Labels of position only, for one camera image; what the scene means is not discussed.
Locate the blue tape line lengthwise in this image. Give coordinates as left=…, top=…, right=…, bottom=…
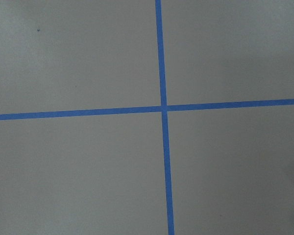
left=155, top=0, right=174, bottom=235

